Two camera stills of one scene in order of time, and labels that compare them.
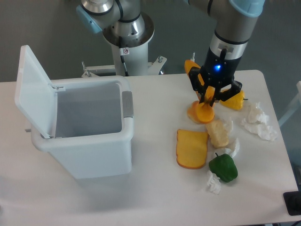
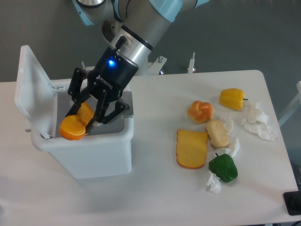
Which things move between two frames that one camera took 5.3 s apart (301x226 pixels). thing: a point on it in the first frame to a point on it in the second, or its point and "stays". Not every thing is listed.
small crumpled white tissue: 213,182 stays
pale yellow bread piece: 217,131 stays
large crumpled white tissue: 257,123 stays
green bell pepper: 224,166 stays
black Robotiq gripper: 217,72 to 111,74
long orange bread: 200,112 to 74,127
